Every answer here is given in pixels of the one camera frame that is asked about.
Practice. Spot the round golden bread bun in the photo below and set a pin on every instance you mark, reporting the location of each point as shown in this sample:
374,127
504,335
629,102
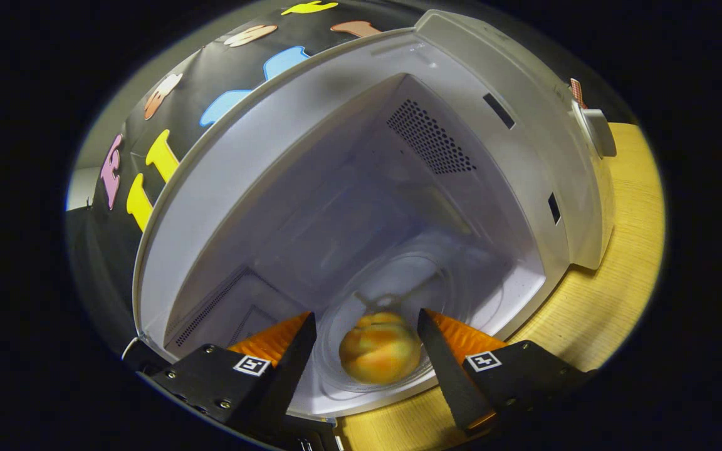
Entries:
380,351

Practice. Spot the red striped straw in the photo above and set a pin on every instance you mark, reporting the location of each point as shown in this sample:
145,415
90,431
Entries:
578,93

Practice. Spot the white microwave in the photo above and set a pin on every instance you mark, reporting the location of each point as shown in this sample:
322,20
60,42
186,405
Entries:
261,156

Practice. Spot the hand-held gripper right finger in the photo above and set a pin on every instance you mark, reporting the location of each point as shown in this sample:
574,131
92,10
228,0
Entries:
449,369

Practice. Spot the glass microwave turntable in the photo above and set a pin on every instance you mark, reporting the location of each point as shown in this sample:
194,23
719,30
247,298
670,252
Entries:
398,282

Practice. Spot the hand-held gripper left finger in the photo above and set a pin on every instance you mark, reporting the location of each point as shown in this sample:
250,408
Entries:
286,376

